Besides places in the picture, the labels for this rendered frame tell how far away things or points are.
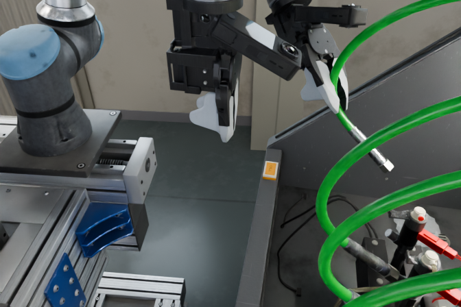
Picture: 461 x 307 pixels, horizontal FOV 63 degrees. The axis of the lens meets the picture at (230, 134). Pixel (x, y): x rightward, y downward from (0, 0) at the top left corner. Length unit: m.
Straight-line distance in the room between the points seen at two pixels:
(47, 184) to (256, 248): 0.49
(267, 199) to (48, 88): 0.49
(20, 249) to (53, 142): 0.21
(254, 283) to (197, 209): 1.41
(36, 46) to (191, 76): 0.38
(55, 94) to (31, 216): 0.26
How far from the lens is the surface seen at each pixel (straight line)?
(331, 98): 0.64
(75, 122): 0.86
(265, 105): 2.25
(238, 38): 0.45
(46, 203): 0.90
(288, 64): 0.45
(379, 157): 0.69
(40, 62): 0.78
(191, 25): 0.47
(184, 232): 1.99
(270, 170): 0.87
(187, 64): 0.47
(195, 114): 0.52
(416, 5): 0.58
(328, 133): 0.92
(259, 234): 0.76
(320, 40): 0.67
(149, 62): 2.53
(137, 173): 0.84
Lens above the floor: 1.55
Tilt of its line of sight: 37 degrees down
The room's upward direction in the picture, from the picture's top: straight up
